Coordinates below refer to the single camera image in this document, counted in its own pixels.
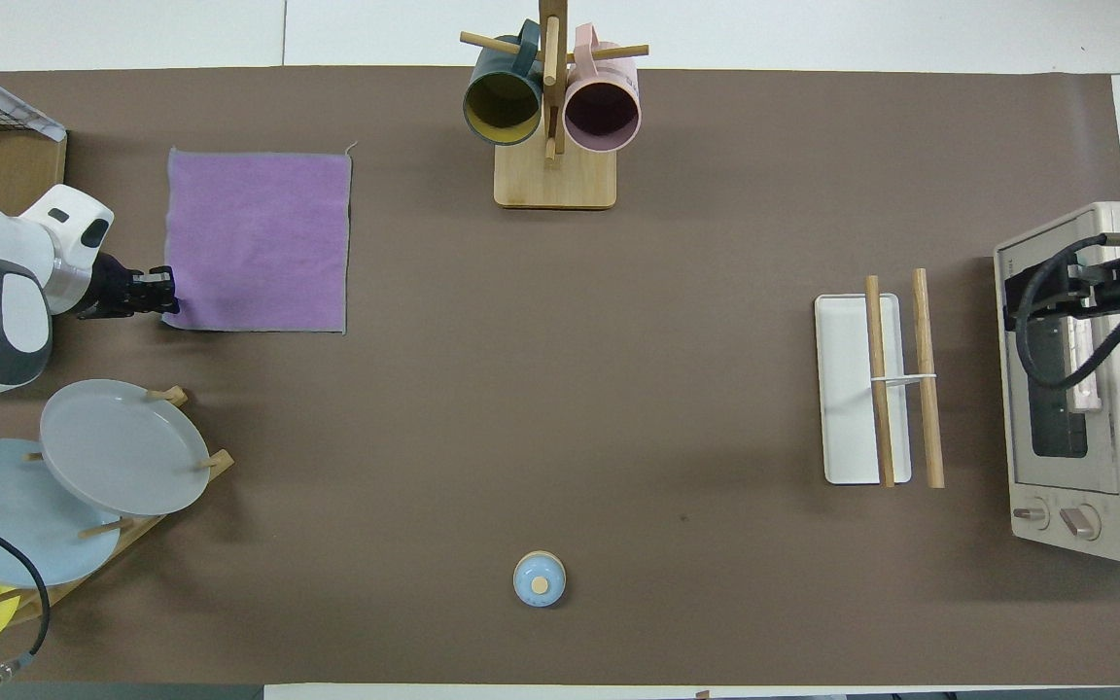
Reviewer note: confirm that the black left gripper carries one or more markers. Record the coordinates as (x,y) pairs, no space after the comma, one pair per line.
(113,290)

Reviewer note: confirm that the wooden mug tree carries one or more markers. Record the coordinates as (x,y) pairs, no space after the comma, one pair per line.
(555,180)

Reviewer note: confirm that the wooden dish rack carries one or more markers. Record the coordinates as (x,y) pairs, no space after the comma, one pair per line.
(132,533)

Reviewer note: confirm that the dark teal mug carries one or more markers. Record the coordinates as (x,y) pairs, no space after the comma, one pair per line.
(502,107)

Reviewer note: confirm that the white towel rack wooden bars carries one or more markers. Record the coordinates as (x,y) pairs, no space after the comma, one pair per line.
(852,408)

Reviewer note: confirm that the wooden shelf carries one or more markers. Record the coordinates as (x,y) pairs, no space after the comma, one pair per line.
(16,165)

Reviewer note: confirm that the blue bell wooden knob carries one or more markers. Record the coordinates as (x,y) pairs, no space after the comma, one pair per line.
(539,580)

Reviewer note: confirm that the light blue plate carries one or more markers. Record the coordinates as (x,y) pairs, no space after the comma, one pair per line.
(6,496)

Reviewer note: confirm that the grey plate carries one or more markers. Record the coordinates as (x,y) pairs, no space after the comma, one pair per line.
(122,447)

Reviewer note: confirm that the pink mug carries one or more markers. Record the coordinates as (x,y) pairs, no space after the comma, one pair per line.
(603,115)

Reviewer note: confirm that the marble pattern sheet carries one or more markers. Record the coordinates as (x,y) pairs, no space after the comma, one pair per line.
(6,100)

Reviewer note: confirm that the brown table mat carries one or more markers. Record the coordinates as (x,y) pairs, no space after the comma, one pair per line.
(560,389)

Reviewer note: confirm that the purple and grey towel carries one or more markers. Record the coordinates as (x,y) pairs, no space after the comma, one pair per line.
(259,243)

